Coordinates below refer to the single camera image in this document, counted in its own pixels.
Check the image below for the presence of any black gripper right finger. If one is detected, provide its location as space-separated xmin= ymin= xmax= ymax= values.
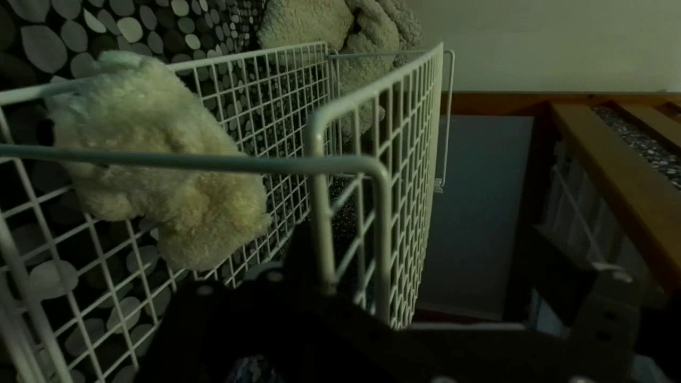
xmin=531 ymin=224 xmax=605 ymax=326

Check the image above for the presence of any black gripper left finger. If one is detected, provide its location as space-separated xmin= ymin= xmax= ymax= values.
xmin=286 ymin=219 xmax=326 ymax=294

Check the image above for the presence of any white wire shelf rack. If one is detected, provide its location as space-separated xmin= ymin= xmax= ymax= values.
xmin=0 ymin=39 xmax=458 ymax=383

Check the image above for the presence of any cream plush toy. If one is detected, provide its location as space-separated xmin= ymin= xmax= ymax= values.
xmin=40 ymin=0 xmax=428 ymax=274

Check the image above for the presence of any black spotted bedspread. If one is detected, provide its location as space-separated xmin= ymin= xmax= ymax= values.
xmin=0 ymin=0 xmax=337 ymax=383

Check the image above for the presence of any wooden bunk bed frame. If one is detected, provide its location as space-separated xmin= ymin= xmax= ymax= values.
xmin=442 ymin=90 xmax=681 ymax=296

